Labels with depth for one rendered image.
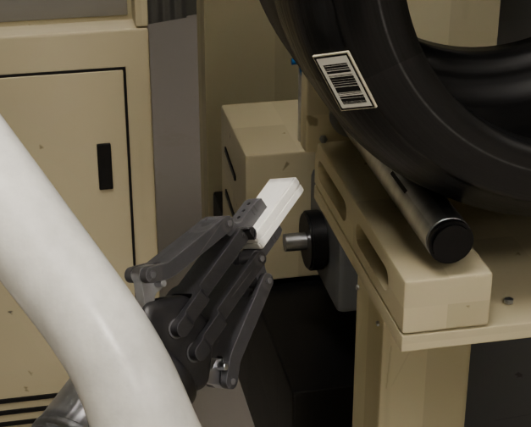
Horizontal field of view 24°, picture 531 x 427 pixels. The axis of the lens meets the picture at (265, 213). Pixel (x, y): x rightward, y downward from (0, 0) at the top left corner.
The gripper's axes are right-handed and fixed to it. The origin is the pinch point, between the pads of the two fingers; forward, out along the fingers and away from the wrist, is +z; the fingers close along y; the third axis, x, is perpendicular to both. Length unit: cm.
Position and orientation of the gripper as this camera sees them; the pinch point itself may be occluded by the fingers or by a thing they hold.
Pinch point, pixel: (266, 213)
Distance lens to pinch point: 99.2
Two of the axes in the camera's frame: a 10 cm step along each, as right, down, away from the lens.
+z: 4.9, -6.8, 5.5
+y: 4.9, 7.3, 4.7
